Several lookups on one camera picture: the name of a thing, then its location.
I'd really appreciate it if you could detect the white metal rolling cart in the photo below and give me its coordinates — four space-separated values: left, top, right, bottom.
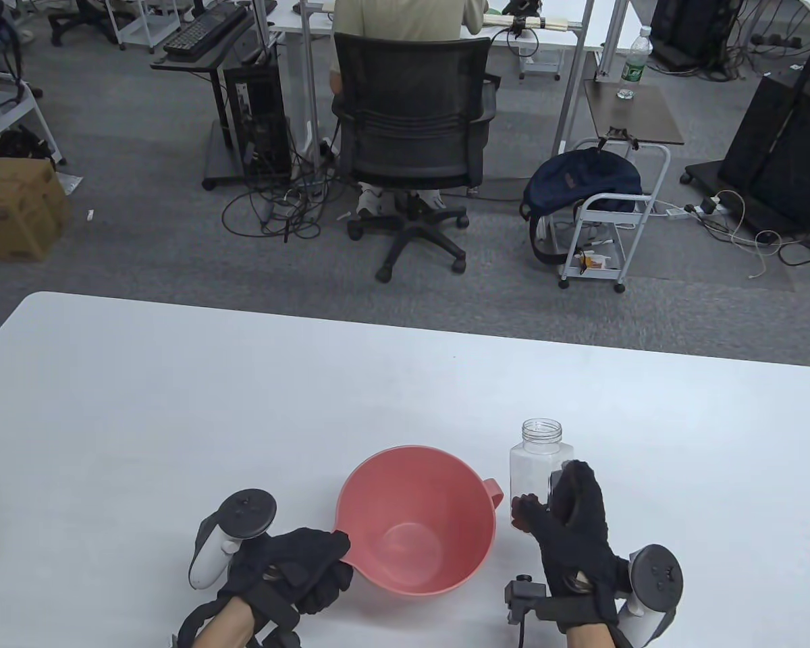
558 138 672 294

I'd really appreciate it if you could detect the person's left forearm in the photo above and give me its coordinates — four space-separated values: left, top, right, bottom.
174 591 299 648

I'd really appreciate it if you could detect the black equipment box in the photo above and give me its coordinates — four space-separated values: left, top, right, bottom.
650 0 747 68

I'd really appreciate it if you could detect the navy blue backpack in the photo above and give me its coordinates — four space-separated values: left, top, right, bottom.
521 148 643 265

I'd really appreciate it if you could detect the black keyboard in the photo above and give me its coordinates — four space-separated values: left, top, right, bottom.
163 3 249 56

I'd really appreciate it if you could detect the black bag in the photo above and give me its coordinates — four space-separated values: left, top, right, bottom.
0 125 58 166

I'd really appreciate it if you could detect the black computer tower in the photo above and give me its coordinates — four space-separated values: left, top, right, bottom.
224 64 292 183

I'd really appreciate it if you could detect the tangle of black cables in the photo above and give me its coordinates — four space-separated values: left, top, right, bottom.
221 152 344 244

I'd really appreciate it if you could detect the brown cardboard box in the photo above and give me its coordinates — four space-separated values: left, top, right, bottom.
0 157 72 263

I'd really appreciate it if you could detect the dark rolling keyboard stand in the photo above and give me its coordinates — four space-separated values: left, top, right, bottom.
150 7 294 191

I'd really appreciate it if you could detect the pink salad bowl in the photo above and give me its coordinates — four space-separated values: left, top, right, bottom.
335 445 504 597

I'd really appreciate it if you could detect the person's right hand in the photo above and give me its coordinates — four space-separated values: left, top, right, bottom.
513 461 634 633

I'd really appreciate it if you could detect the black swivel chair base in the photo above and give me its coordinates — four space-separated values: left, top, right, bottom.
47 0 119 47

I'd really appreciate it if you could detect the green label water bottle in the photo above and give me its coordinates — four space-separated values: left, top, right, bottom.
616 26 654 101

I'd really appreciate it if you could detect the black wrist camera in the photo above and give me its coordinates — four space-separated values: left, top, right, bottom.
504 574 558 648

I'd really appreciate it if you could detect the small white wheeled cart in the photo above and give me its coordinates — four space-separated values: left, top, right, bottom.
108 0 182 53

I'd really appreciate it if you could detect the white metal-legged desk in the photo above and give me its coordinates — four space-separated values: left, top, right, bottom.
268 0 632 156

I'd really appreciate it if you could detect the clear plastic jar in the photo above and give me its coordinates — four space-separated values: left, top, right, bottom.
510 418 574 534

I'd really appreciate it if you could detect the black cabinet on wheels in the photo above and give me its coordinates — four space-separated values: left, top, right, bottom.
680 73 810 237

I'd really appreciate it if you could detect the dark brown side table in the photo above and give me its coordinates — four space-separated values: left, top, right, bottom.
583 80 686 147

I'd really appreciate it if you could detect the person's right forearm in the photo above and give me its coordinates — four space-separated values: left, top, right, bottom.
557 618 632 648

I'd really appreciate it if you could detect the person's left hand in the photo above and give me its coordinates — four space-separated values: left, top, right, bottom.
217 529 355 616

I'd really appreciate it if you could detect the black mesh office chair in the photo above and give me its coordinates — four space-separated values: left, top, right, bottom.
331 32 502 283

